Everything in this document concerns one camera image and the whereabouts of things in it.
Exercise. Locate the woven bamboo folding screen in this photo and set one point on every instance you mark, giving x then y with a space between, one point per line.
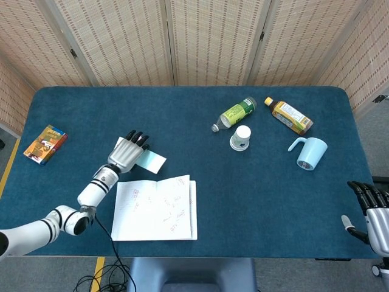
121 39

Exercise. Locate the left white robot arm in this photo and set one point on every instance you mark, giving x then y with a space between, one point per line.
94 190

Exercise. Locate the black caster wheel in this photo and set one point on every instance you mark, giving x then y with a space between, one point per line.
377 270

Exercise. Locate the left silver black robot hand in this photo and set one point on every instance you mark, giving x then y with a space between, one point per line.
124 153

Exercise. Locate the floral white paper cup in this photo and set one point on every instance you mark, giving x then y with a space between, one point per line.
241 138

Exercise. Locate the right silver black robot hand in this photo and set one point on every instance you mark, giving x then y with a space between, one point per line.
380 222

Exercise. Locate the blue bookmark with pink tassel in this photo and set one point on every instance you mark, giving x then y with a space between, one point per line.
152 161

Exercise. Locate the yellow label tea bottle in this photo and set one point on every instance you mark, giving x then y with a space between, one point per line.
290 115

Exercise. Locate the teal table cloth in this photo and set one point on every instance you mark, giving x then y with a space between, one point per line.
243 197

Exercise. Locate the light blue plastic mug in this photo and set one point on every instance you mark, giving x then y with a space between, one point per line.
311 153

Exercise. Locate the grey blue robot torso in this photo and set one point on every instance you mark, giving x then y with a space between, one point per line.
194 273

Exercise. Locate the colourful orange cardboard box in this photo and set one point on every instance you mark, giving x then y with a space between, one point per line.
45 144

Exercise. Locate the white notebook with orange spine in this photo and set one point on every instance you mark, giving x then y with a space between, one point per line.
152 213

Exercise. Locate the green label plastic bottle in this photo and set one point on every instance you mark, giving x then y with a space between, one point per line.
235 114

